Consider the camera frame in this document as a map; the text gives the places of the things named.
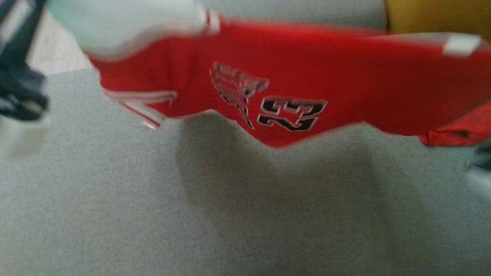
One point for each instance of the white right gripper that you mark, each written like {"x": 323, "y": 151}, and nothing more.
{"x": 461, "y": 45}

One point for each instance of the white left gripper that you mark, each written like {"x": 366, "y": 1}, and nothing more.
{"x": 126, "y": 23}

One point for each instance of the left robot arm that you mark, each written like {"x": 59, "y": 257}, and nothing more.
{"x": 23, "y": 96}

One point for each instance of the large grey sofa seat cushion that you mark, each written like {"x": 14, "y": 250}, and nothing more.
{"x": 191, "y": 214}

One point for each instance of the red basketball jersey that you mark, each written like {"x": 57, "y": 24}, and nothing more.
{"x": 345, "y": 76}

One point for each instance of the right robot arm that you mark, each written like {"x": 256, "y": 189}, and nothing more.
{"x": 481, "y": 157}

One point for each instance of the wide yellow sofa back cushion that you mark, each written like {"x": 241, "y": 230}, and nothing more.
{"x": 441, "y": 15}

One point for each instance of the small grey sofa seat cushion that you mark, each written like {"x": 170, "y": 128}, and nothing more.
{"x": 307, "y": 11}

